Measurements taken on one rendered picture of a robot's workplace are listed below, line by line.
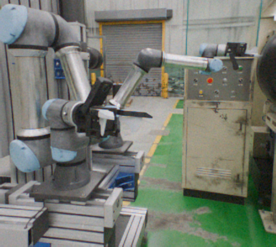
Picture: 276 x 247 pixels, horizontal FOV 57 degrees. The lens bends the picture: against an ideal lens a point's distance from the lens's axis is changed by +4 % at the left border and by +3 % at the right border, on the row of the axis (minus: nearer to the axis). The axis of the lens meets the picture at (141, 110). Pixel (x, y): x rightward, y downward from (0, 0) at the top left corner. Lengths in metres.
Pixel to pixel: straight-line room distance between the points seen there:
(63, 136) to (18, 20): 0.36
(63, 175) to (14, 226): 0.22
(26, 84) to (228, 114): 1.70
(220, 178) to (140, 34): 9.10
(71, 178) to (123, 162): 0.51
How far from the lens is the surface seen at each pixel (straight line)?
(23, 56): 0.90
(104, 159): 1.50
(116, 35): 11.18
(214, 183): 2.41
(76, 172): 1.03
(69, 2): 1.26
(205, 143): 2.28
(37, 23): 0.90
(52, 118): 0.80
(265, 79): 1.64
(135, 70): 1.57
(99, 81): 0.67
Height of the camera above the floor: 1.18
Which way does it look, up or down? 10 degrees down
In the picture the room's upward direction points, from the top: straight up
